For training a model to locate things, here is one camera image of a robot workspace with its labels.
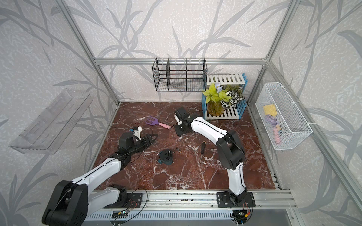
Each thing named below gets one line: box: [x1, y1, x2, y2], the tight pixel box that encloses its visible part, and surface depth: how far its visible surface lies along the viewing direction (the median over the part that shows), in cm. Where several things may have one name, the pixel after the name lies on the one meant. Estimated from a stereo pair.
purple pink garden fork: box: [144, 115, 172, 130], surface depth 110 cm
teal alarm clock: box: [158, 149, 174, 166], surface depth 87 cm
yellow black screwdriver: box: [199, 140, 206, 165], surface depth 95 cm
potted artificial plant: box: [202, 82, 246, 117], surface depth 92 cm
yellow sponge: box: [263, 104, 278, 117], surface depth 87 cm
